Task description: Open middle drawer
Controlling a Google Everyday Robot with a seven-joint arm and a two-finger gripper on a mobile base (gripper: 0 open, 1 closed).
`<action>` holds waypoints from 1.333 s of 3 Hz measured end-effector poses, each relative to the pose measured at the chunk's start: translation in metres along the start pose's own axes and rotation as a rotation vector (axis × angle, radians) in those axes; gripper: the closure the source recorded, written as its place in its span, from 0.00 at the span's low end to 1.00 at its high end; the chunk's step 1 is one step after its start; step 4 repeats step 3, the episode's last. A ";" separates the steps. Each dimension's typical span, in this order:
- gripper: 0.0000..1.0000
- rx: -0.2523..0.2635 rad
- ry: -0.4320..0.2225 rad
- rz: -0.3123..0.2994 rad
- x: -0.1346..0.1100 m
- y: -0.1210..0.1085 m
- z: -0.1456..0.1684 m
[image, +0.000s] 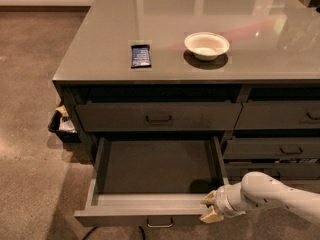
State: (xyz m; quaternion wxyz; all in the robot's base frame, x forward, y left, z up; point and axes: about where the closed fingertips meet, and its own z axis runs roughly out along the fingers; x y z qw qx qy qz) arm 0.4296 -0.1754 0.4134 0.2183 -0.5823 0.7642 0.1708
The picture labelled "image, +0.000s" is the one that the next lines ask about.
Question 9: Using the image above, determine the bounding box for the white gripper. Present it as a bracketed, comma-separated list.
[200, 183, 245, 224]

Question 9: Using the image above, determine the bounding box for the drawer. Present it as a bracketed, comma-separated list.
[235, 101, 320, 130]
[75, 102, 242, 132]
[225, 162, 320, 181]
[223, 138, 320, 160]
[75, 137, 228, 228]

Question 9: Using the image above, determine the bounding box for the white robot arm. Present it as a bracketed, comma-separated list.
[200, 171, 320, 224]

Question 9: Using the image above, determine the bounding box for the dark grey drawer cabinet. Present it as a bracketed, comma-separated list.
[52, 0, 320, 186]

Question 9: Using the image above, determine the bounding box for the white bowl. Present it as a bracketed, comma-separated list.
[184, 32, 230, 61]

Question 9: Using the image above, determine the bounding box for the black bin with trash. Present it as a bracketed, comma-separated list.
[48, 104, 80, 143]

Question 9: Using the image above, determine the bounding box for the black floor cable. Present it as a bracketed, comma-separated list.
[81, 225, 148, 240]

